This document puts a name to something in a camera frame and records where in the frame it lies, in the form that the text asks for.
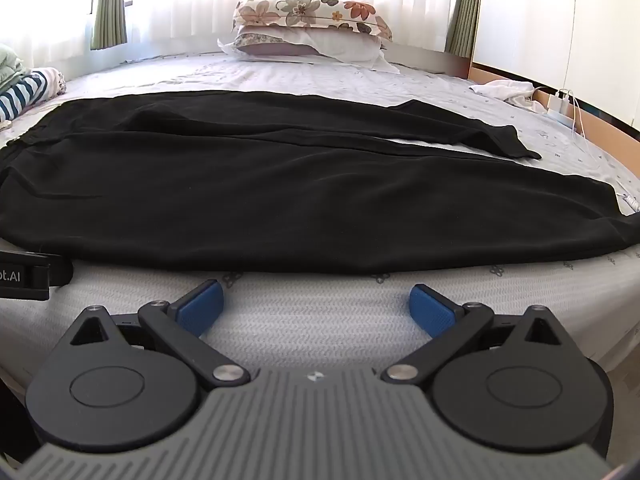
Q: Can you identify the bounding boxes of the floral pillow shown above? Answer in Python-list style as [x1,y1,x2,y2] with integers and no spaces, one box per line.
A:
[232,0,393,41]

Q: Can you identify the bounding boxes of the white cable with plug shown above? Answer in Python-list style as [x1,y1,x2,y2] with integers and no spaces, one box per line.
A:
[616,191,640,217]

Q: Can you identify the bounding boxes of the white charger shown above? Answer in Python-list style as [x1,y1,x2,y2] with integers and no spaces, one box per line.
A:
[547,91,574,117]

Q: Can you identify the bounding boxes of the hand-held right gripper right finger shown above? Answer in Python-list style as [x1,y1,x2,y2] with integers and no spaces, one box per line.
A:
[380,284,562,386]

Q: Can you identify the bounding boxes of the white and mauve pillow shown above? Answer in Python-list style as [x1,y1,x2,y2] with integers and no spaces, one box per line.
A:
[217,26,401,75]

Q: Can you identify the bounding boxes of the black pants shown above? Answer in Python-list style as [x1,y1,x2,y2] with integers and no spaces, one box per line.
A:
[0,90,640,275]

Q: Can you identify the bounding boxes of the pink patterned cloth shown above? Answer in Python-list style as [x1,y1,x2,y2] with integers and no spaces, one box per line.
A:
[29,67,67,97]

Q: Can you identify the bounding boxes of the white crumpled cloth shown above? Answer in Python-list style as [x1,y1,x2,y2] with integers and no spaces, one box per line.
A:
[469,79,547,112]

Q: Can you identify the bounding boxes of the bed with grey sheet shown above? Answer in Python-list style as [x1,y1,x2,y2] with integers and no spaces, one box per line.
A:
[0,47,640,401]

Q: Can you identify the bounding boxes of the blue striped cloth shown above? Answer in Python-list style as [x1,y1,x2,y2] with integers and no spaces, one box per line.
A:
[0,72,52,124]

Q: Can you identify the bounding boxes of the green curtain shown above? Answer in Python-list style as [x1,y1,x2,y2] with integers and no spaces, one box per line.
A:
[445,0,483,60]
[90,0,135,51]

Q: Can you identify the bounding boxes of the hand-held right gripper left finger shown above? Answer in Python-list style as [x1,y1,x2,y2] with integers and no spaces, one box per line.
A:
[69,280,252,389]

